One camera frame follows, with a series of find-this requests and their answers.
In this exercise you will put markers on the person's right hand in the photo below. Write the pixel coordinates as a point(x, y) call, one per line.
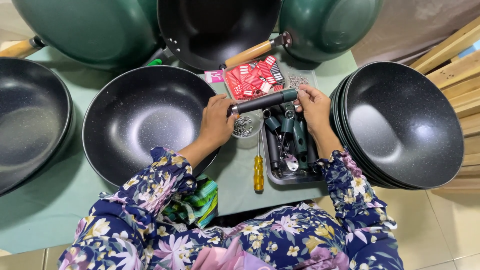
point(318, 108)

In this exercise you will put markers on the person's left hand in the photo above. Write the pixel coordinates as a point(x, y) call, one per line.
point(213, 125)

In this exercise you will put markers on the small bowl of metal nuts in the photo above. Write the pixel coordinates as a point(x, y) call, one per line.
point(245, 127)

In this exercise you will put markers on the clear bag of small screws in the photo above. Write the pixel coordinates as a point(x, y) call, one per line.
point(300, 80)

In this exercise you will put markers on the pink paper tag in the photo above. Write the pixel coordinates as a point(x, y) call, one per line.
point(213, 76)

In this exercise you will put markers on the clear tub of red labels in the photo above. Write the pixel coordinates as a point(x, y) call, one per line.
point(251, 78)

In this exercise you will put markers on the single black speckled wok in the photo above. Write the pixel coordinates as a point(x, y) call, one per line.
point(146, 120)

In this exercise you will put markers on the metal tray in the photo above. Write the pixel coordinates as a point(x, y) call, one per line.
point(270, 170)

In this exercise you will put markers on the colourful striped cloth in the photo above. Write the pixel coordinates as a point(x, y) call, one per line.
point(198, 206)

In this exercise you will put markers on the stack of black speckled woks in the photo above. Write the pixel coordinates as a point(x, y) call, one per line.
point(403, 123)
point(30, 123)

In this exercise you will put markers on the navy floral dress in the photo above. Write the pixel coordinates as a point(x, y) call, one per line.
point(292, 236)

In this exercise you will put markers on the pink cloth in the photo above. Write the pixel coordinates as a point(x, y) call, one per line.
point(225, 258)

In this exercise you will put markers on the stack of wooden planks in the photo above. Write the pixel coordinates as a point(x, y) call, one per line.
point(463, 82)

